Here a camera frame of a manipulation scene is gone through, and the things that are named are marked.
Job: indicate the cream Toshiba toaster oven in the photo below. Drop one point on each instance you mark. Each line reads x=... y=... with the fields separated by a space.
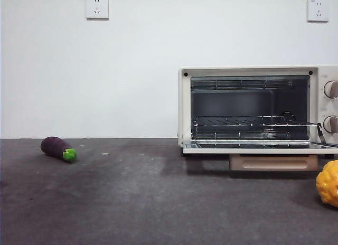
x=185 y=110

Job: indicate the large round oven knob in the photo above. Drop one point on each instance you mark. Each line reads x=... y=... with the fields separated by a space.
x=330 y=124
x=330 y=89

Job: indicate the purple toy eggplant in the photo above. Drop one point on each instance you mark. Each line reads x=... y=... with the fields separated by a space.
x=52 y=148

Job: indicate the bumpy yellow toy squash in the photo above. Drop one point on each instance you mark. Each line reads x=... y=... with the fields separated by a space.
x=327 y=187

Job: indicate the white wall socket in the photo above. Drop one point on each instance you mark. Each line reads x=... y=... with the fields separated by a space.
x=318 y=10
x=97 y=8

